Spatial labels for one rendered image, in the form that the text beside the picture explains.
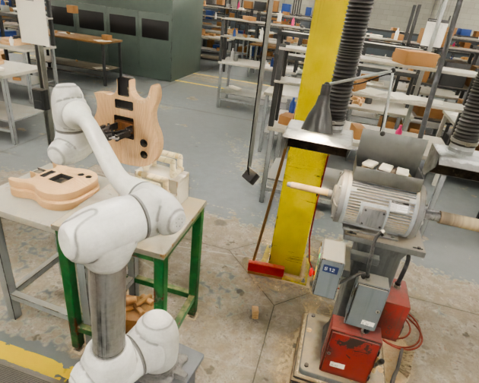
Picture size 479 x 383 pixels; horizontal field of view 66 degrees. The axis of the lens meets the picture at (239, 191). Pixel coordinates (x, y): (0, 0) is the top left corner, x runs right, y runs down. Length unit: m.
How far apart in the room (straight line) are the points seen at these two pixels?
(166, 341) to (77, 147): 0.77
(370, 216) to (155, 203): 1.02
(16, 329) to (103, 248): 2.00
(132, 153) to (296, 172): 1.35
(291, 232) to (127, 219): 2.15
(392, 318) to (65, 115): 1.73
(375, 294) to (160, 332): 0.99
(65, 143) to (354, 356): 1.66
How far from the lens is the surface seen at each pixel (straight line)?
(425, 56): 3.74
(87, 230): 0.94
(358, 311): 1.95
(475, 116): 1.79
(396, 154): 1.83
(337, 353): 2.13
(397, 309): 2.06
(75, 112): 1.39
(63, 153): 1.46
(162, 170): 2.19
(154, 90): 1.65
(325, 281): 1.66
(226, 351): 2.62
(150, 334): 1.43
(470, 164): 1.78
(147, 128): 1.71
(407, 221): 1.76
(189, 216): 2.08
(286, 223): 2.95
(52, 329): 2.84
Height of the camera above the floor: 2.03
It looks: 28 degrees down
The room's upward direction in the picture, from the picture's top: 7 degrees clockwise
